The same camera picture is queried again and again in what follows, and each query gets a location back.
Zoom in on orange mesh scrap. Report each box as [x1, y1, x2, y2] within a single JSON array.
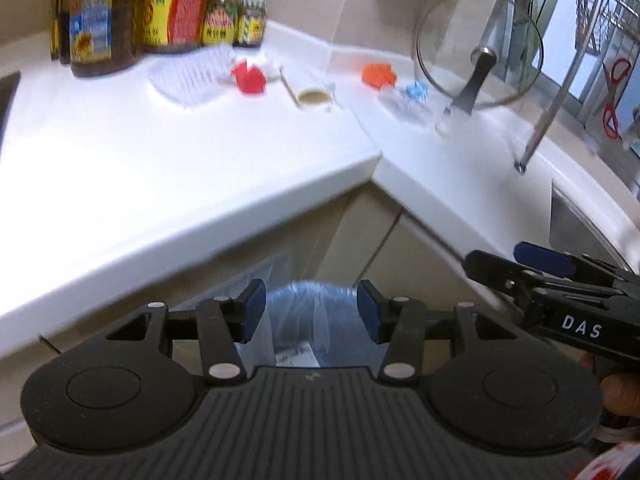
[[361, 63, 397, 91]]

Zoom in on red plastic cap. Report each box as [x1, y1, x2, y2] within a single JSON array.
[[231, 61, 267, 96]]

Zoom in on white paper cup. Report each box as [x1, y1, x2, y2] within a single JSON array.
[[280, 64, 334, 113]]

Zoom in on white foam fruit net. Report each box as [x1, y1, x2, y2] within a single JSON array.
[[148, 44, 235, 106]]

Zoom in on blue mask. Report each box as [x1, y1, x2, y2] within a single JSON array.
[[404, 80, 428, 103]]

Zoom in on blue trash bag bin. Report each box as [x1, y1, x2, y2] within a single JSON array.
[[235, 281, 386, 374]]

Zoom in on right hand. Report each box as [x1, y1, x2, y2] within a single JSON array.
[[600, 368, 640, 418]]

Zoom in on steel sink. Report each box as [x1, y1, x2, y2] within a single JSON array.
[[549, 184, 632, 271]]

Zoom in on clear plastic wrapper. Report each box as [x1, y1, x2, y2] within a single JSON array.
[[378, 86, 433, 126]]

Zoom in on red scissors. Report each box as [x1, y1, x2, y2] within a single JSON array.
[[601, 58, 632, 140]]

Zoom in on glass pot lid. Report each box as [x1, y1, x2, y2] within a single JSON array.
[[414, 0, 544, 114]]

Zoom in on steel dish rack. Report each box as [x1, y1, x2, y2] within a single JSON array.
[[514, 0, 639, 174]]

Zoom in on tall bean paste jar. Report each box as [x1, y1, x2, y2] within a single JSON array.
[[201, 0, 241, 47]]

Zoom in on small checkered lid jar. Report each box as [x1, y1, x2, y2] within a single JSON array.
[[234, 0, 267, 48]]

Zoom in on dark oil bottle blue label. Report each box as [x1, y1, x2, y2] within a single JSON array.
[[68, 0, 136, 78]]

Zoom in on oil bottle red handle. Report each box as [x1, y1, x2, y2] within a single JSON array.
[[138, 0, 207, 54]]

